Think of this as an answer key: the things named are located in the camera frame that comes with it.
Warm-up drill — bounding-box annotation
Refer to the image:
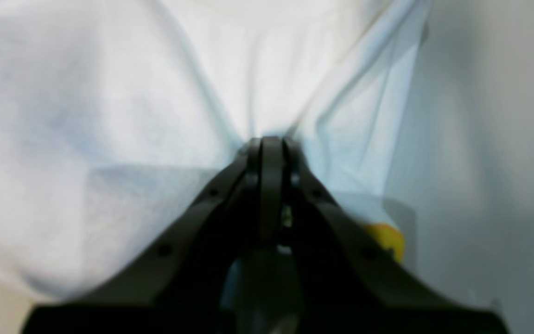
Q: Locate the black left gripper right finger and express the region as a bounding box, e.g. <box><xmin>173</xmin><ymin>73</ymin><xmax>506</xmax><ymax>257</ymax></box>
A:
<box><xmin>261</xmin><ymin>137</ymin><xmax>507</xmax><ymax>334</ymax></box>

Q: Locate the white t-shirt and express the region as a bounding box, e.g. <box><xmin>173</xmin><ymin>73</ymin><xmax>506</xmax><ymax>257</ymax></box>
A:
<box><xmin>0</xmin><ymin>0</ymin><xmax>432</xmax><ymax>301</ymax></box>

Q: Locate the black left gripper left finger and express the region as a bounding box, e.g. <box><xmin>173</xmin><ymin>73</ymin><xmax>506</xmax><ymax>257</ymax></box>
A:
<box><xmin>22</xmin><ymin>139</ymin><xmax>262</xmax><ymax>334</ymax></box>

